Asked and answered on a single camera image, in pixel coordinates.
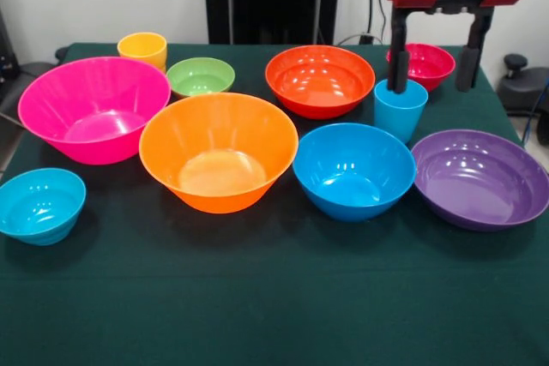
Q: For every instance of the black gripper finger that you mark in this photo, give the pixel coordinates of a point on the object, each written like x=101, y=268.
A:
x=472, y=66
x=399, y=70

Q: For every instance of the large orange bowl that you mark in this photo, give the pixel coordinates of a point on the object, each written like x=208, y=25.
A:
x=214, y=134

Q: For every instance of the small teal bowl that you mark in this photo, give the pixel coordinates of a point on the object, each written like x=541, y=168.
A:
x=38, y=207

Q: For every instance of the small crimson bowl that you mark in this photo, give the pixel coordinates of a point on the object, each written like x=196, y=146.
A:
x=429, y=68

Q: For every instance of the blue cup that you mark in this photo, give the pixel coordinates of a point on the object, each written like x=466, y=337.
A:
x=399, y=117

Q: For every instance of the red-orange bowl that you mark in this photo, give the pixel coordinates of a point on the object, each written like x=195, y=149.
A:
x=319, y=79

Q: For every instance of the medium blue bowl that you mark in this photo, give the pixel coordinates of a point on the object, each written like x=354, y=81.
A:
x=351, y=160

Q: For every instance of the purple bowl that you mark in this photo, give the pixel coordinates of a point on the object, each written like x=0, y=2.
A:
x=480, y=177

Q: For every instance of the small green bowl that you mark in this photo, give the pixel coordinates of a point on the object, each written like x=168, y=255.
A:
x=199, y=79

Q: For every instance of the yellow cup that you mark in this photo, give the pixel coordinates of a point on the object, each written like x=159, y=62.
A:
x=141, y=51

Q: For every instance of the dark green tablecloth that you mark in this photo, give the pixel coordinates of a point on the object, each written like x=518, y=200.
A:
x=274, y=297

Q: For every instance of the large pink bowl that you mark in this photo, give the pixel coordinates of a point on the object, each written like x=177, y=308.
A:
x=86, y=96

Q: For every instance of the black equipment box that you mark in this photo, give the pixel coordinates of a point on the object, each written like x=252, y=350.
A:
x=6, y=57

